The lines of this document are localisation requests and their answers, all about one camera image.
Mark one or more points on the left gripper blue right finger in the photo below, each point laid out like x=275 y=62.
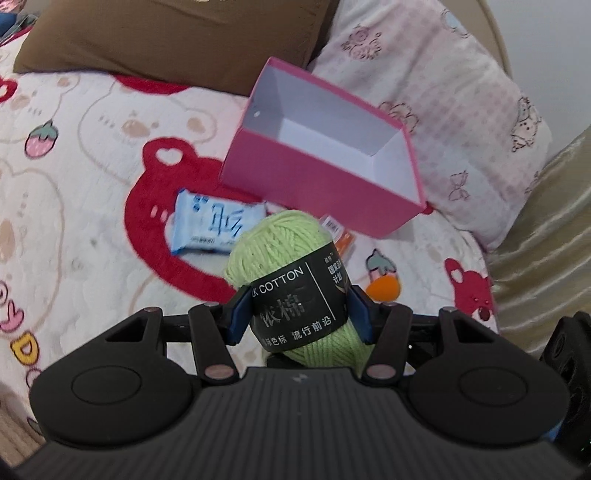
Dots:
x=386 y=327

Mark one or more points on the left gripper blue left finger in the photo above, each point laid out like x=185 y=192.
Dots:
x=214 y=327

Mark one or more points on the green yarn ball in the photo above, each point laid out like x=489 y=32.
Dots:
x=299 y=286

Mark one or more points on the blue wet wipes pack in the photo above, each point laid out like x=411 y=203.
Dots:
x=204 y=222

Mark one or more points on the orange makeup sponge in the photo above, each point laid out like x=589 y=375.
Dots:
x=387 y=288

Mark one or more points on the olive satin curtain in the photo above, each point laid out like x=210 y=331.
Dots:
x=541 y=272

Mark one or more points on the clear orange-labelled plastic case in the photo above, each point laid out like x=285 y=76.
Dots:
x=341 y=236

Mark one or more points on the red bear print blanket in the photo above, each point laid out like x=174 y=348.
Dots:
x=94 y=168

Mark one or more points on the pink cardboard box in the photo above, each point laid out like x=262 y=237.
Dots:
x=305 y=144

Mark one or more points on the pink checked pillow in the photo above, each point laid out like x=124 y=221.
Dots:
x=480 y=141

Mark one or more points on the brown pillow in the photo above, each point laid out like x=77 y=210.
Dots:
x=218 y=45

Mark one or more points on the beige bed headboard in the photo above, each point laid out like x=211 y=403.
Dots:
x=499 y=40

